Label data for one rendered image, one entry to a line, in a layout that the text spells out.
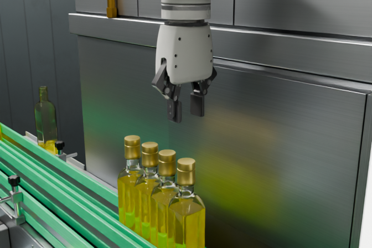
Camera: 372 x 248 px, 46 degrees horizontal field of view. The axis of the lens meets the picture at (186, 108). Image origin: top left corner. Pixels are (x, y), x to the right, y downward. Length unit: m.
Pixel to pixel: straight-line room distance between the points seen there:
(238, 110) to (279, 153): 0.12
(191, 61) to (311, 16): 0.22
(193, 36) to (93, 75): 0.65
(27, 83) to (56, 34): 0.46
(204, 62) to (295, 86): 0.16
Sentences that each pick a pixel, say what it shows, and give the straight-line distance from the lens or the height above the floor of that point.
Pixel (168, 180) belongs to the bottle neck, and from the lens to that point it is 0.88.
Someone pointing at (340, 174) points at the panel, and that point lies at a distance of 0.77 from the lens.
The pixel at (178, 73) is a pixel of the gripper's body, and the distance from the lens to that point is 0.74.
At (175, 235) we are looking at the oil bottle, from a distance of 0.88.
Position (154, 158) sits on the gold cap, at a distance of 0.91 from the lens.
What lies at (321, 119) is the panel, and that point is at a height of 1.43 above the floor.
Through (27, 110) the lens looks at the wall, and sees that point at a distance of 3.69.
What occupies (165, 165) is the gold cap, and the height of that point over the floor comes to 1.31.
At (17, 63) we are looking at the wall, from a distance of 3.63.
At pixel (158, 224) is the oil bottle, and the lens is 0.91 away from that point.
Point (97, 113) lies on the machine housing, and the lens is 1.37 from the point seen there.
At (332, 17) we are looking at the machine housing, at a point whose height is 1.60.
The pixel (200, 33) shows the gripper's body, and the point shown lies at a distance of 0.76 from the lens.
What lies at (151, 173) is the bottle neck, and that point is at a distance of 0.92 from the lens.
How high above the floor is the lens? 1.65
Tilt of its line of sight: 16 degrees down
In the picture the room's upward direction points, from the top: straight up
